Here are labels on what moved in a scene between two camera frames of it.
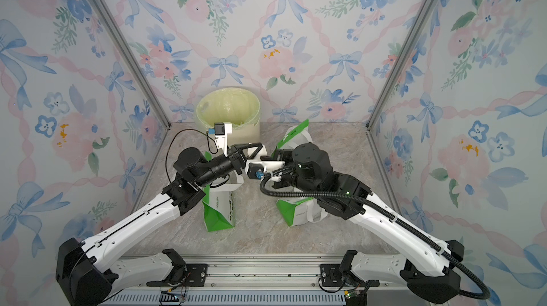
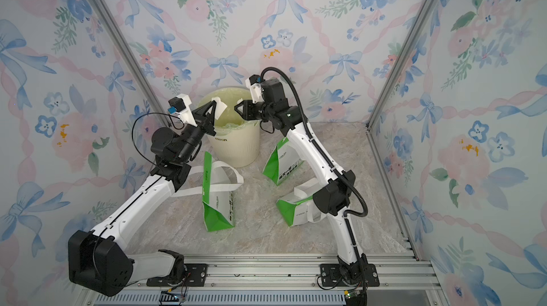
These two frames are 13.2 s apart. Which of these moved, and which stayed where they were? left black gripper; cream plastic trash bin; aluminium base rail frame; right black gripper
Moved: right black gripper; left black gripper
Stayed: aluminium base rail frame; cream plastic trash bin
